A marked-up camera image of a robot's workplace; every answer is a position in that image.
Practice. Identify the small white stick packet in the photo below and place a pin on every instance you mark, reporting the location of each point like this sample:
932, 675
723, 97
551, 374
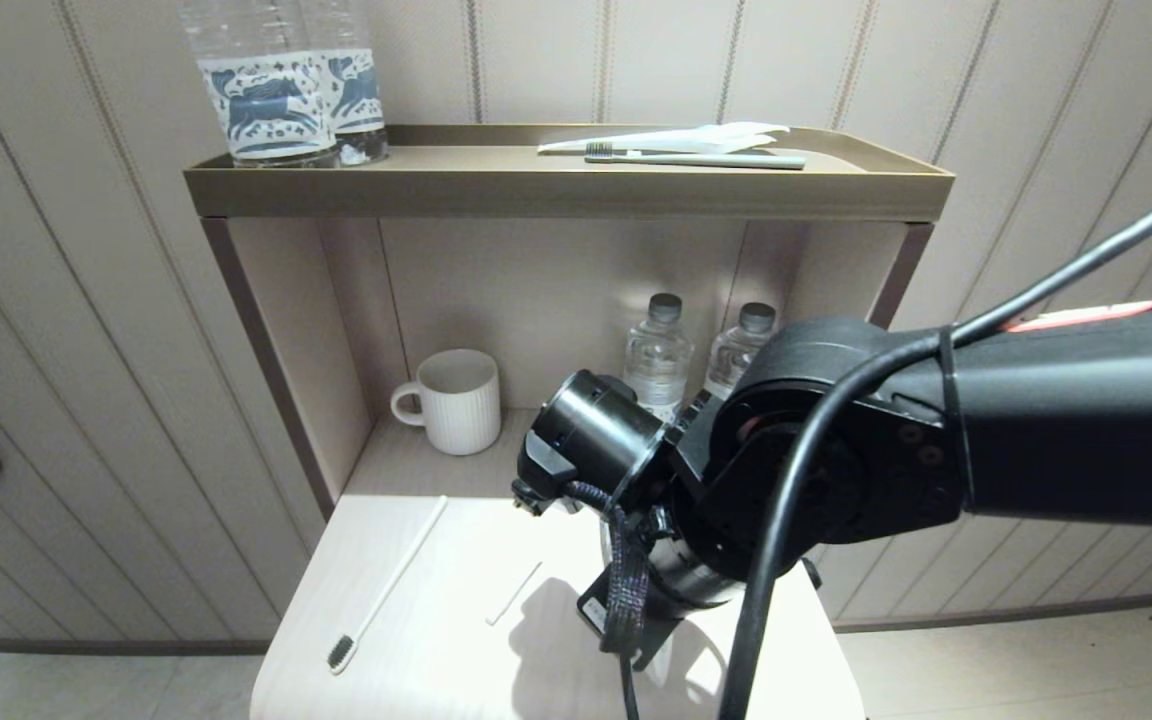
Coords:
513, 593

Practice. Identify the large blue-label water bottle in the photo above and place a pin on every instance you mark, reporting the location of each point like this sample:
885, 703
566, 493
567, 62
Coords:
361, 90
266, 110

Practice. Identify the beige open shelf cabinet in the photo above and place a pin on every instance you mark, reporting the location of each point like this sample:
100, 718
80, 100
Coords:
536, 290

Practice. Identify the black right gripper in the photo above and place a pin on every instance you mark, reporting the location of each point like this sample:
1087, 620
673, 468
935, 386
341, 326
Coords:
664, 628

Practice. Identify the small clear water bottle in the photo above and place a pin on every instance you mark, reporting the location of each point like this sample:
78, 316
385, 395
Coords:
658, 350
736, 350

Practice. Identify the white ribbed ceramic mug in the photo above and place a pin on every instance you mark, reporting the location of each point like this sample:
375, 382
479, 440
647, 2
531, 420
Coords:
458, 410

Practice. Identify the white toothbrush black bristles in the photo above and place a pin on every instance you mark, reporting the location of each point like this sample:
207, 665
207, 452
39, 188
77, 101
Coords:
340, 652

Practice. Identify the small black knob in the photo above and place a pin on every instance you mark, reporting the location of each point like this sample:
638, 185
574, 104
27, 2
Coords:
813, 573

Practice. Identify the white paper wrapper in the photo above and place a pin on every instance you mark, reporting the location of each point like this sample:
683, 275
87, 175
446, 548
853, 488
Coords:
696, 140

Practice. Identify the grey toothbrush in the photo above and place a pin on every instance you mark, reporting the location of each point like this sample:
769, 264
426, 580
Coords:
726, 160

